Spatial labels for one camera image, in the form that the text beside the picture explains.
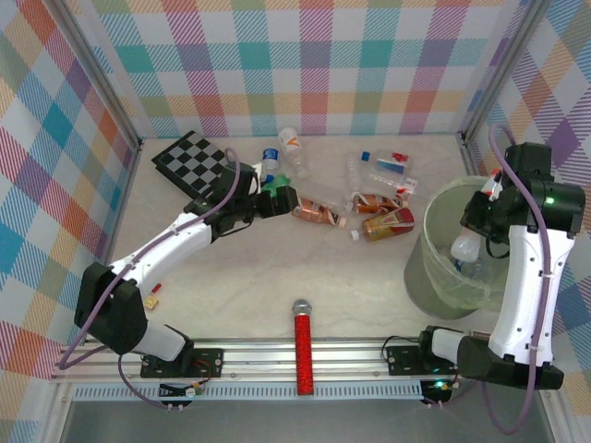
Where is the green plastic bottle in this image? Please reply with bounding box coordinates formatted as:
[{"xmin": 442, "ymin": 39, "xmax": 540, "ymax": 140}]
[{"xmin": 260, "ymin": 173, "xmax": 297, "ymax": 198}]

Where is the crushed bottle blue label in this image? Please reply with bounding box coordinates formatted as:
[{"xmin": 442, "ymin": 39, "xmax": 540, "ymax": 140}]
[{"xmin": 261, "ymin": 147, "xmax": 283, "ymax": 182}]

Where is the white bottle orange V label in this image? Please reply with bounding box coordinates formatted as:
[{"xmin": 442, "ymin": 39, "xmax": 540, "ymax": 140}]
[{"xmin": 276, "ymin": 127, "xmax": 309, "ymax": 180}]

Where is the brown coffee bottle pink cap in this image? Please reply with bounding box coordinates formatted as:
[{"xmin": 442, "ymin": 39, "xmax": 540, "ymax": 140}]
[{"xmin": 293, "ymin": 197, "xmax": 348, "ymax": 228}]

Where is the slim clear plastic bottle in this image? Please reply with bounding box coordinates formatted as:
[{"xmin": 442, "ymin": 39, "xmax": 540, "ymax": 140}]
[{"xmin": 345, "ymin": 154, "xmax": 365, "ymax": 209}]

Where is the brown bottle white swirl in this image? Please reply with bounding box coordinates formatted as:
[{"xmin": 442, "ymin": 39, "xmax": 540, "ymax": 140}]
[{"xmin": 348, "ymin": 192, "xmax": 410, "ymax": 215}]

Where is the bin with green liner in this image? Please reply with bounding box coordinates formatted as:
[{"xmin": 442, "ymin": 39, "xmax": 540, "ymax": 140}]
[{"xmin": 404, "ymin": 177, "xmax": 513, "ymax": 320}]

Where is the clear bottle red white label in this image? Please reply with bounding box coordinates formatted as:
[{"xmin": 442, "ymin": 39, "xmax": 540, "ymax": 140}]
[{"xmin": 368, "ymin": 171, "xmax": 419, "ymax": 198}]

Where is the amber tea bottle red label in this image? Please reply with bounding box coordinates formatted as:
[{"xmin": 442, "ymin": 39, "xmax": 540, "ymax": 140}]
[{"xmin": 349, "ymin": 206, "xmax": 416, "ymax": 244}]

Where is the black grey chessboard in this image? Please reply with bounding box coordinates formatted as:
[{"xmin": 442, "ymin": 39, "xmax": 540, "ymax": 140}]
[{"xmin": 151, "ymin": 130, "xmax": 235, "ymax": 204}]

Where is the clear bottle blue cap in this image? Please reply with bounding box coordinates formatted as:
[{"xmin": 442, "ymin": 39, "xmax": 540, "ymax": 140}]
[{"xmin": 361, "ymin": 148, "xmax": 413, "ymax": 174}]

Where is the red glitter microphone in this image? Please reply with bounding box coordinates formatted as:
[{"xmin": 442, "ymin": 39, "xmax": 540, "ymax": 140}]
[{"xmin": 291, "ymin": 298, "xmax": 315, "ymax": 396}]

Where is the left controller board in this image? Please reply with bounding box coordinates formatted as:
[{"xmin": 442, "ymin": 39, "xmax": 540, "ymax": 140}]
[{"xmin": 158, "ymin": 378, "xmax": 205, "ymax": 413}]

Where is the controller board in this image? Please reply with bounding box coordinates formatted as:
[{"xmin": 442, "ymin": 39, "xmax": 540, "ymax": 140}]
[
  {"xmin": 158, "ymin": 378, "xmax": 205, "ymax": 413},
  {"xmin": 418, "ymin": 377, "xmax": 456, "ymax": 410}
]

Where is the right controller board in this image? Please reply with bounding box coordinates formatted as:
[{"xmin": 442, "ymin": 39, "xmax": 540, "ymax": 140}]
[{"xmin": 418, "ymin": 377, "xmax": 456, "ymax": 410}]

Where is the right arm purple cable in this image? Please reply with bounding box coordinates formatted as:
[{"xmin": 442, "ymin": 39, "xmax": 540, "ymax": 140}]
[{"xmin": 479, "ymin": 122, "xmax": 555, "ymax": 436}]

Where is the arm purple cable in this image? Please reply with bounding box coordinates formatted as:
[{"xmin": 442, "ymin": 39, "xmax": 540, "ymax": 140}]
[
  {"xmin": 57, "ymin": 147, "xmax": 242, "ymax": 411},
  {"xmin": 479, "ymin": 122, "xmax": 555, "ymax": 436}
]

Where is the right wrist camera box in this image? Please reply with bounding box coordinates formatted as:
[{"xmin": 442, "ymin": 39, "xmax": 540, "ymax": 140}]
[{"xmin": 479, "ymin": 168, "xmax": 504, "ymax": 200}]

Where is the right aluminium frame post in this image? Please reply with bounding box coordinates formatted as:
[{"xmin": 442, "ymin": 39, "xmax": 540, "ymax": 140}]
[{"xmin": 460, "ymin": 0, "xmax": 553, "ymax": 145}]

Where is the aluminium frame post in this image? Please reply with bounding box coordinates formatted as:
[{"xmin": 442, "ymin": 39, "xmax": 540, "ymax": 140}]
[
  {"xmin": 48, "ymin": 0, "xmax": 143, "ymax": 151},
  {"xmin": 460, "ymin": 0, "xmax": 553, "ymax": 145}
]

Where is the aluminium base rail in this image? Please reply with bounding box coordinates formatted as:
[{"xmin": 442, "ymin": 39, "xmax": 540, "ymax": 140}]
[{"xmin": 50, "ymin": 336, "xmax": 561, "ymax": 384}]

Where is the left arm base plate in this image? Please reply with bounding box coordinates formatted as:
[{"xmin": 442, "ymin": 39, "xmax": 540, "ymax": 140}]
[{"xmin": 139, "ymin": 348, "xmax": 225, "ymax": 380}]

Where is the slotted cable tray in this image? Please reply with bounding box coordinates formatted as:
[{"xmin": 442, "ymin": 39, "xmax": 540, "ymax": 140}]
[{"xmin": 73, "ymin": 385, "xmax": 424, "ymax": 402}]

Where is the left aluminium frame post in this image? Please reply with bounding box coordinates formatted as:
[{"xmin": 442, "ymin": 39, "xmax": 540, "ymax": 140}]
[{"xmin": 48, "ymin": 0, "xmax": 143, "ymax": 151}]

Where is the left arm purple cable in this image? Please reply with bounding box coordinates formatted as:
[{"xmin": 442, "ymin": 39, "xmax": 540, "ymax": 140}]
[{"xmin": 57, "ymin": 147, "xmax": 242, "ymax": 411}]

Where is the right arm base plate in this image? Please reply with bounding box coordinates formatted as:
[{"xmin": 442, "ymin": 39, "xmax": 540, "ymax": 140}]
[{"xmin": 385, "ymin": 344, "xmax": 463, "ymax": 377}]

